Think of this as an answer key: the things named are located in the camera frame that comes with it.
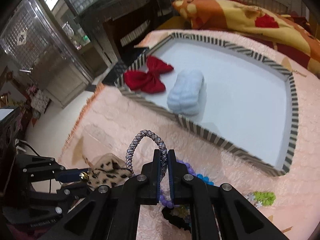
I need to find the leopard print hair bow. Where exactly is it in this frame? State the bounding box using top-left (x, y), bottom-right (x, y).
top-left (83, 153), bottom-right (132, 189)

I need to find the striped white tray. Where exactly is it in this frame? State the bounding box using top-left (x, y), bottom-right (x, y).
top-left (115, 32), bottom-right (298, 176)

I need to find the light blue fluffy scrunchie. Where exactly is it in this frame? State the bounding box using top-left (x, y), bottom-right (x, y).
top-left (167, 69), bottom-right (204, 115)

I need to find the blue bead bracelet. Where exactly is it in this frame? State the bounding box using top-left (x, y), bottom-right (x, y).
top-left (196, 173), bottom-right (215, 186)

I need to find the purple bead bracelet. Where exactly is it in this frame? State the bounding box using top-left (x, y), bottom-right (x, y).
top-left (159, 159), bottom-right (198, 209)

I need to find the black power cable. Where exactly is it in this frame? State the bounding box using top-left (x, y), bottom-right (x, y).
top-left (15, 139), bottom-right (42, 158)

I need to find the green flower bead bracelet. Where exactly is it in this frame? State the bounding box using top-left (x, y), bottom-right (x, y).
top-left (246, 191), bottom-right (277, 209)

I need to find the black scrunchie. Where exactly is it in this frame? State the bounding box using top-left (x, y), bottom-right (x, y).
top-left (162, 205), bottom-right (191, 233)

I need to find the orange yellow cartoon blanket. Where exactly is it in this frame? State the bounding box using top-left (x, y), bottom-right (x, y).
top-left (172, 0), bottom-right (319, 76)

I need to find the red satin hair bow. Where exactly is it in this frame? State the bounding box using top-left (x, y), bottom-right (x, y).
top-left (124, 56), bottom-right (174, 94)

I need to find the grey braided hair tie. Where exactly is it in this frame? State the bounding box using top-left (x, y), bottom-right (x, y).
top-left (125, 129), bottom-right (168, 181)

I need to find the pink fuzzy bed cover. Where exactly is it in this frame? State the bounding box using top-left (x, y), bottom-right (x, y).
top-left (59, 31), bottom-right (319, 239)

